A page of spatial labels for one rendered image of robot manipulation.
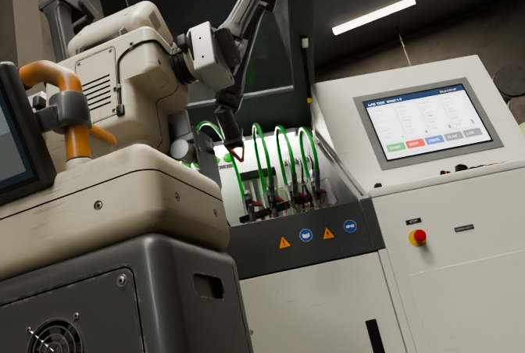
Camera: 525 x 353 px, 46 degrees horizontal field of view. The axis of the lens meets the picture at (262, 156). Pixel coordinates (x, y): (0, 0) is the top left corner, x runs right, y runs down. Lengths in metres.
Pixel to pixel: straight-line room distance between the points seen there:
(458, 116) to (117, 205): 1.81
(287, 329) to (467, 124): 1.08
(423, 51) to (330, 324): 8.39
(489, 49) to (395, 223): 8.09
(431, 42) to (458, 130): 7.66
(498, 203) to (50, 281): 1.49
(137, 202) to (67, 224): 0.10
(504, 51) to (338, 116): 7.63
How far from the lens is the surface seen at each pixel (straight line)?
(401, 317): 1.86
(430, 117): 2.41
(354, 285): 1.84
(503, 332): 1.95
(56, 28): 1.79
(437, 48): 9.97
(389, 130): 2.34
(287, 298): 1.81
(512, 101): 6.62
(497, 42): 9.94
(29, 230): 0.87
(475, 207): 2.00
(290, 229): 1.86
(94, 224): 0.81
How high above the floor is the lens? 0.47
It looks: 21 degrees up
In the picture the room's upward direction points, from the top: 13 degrees counter-clockwise
